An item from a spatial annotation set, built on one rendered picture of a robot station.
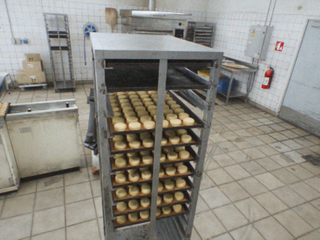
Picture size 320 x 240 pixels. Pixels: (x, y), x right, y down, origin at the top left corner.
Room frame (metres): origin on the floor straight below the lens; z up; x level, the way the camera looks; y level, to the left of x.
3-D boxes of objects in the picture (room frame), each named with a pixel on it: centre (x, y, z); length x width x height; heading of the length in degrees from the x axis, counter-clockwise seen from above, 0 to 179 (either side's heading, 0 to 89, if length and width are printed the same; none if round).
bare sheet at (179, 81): (1.11, 0.10, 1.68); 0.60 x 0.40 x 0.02; 19
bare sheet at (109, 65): (1.11, 0.10, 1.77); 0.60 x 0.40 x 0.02; 19
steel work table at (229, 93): (6.13, -1.53, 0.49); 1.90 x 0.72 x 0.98; 24
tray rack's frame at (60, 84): (5.60, 2.58, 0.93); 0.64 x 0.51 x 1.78; 27
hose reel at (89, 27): (6.25, 2.00, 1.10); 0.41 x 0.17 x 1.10; 114
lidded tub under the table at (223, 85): (5.86, -1.65, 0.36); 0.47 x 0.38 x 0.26; 116
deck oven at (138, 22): (6.40, 0.33, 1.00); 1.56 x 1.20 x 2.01; 114
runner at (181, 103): (1.18, -0.08, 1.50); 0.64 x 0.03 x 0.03; 19
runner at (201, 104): (1.18, -0.08, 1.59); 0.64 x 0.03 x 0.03; 19
